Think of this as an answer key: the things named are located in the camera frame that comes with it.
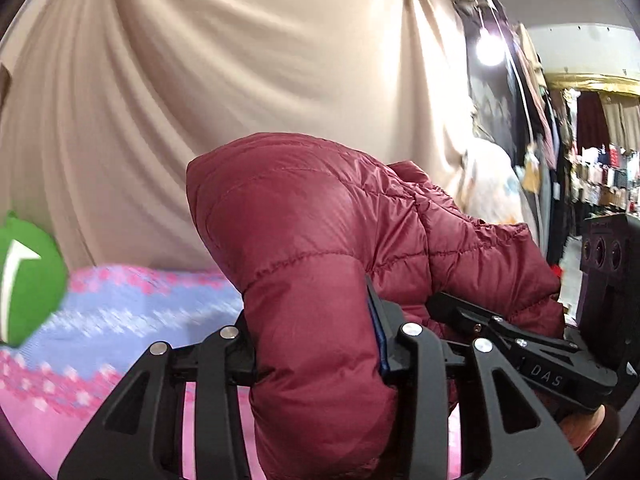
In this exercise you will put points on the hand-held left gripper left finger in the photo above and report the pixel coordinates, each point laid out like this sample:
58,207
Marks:
234,357

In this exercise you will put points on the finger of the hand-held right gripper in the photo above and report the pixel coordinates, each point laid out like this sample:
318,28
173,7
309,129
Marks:
457,310

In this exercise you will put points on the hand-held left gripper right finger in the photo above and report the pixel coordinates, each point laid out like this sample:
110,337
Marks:
376,332

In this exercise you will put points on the maroon puffer jacket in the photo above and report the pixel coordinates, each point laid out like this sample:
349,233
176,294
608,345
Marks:
320,240

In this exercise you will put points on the dark hanging clothes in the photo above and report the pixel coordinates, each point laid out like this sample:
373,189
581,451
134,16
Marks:
505,105

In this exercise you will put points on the rack of assorted clothes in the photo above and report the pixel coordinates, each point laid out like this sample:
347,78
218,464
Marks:
607,160

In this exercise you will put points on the person's right hand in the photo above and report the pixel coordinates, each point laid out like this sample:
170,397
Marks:
582,427

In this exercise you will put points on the black speaker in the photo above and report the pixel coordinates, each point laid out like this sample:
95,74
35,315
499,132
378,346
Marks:
607,280

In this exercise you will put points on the pink and blue patterned blanket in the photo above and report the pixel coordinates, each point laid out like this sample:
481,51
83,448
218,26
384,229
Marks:
125,310

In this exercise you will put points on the white floral cloth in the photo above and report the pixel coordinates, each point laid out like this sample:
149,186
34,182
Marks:
492,185

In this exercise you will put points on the bright light bulb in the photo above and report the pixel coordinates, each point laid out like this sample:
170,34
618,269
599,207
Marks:
489,47

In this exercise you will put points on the gold trim strip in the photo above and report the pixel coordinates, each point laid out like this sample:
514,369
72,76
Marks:
592,82

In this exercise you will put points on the beige curtain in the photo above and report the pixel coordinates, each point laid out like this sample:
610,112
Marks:
240,70

